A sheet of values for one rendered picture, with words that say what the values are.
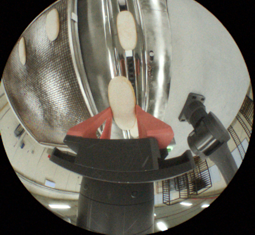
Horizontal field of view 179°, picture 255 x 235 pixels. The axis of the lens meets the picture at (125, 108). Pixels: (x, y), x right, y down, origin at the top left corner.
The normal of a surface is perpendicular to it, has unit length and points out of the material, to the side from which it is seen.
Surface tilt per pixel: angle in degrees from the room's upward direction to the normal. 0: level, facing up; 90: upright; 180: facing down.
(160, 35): 0
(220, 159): 59
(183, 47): 0
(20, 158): 90
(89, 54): 0
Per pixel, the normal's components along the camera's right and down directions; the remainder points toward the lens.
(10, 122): 0.99, -0.04
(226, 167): -0.86, 0.10
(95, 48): -0.07, 0.59
